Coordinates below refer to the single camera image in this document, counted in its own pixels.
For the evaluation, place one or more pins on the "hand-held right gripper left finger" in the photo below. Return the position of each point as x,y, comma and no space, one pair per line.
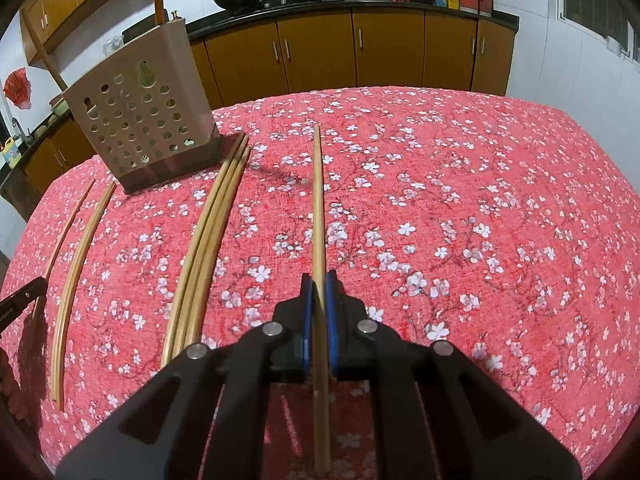
307,310

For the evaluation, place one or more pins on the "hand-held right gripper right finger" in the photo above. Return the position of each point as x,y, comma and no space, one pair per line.
332,320

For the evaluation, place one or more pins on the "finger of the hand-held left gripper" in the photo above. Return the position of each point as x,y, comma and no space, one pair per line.
20,305

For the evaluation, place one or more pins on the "beige perforated chopstick holder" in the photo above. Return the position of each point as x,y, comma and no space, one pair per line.
135,110

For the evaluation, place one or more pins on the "person's left hand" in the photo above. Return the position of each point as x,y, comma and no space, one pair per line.
9,385

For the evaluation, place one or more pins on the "yellow detergent bottle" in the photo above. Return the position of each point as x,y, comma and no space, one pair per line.
11,152

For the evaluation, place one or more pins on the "metal sink faucet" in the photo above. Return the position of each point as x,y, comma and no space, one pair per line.
17,127

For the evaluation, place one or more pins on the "green plastic basin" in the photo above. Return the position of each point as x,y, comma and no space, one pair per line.
59,107

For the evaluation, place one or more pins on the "wooden lower kitchen cabinets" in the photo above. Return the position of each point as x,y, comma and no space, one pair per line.
320,55

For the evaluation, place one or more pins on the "clear plastic bag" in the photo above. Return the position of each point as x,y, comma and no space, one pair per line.
112,46

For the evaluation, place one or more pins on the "black gas stove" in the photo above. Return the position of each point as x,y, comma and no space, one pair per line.
305,0

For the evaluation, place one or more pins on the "black kitchen countertop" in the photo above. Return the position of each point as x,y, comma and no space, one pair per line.
400,6

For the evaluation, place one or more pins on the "red bottle with gold cap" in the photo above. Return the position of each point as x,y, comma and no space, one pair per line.
175,14

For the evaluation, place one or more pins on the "red plastic bag on wall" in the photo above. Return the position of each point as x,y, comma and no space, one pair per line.
17,89

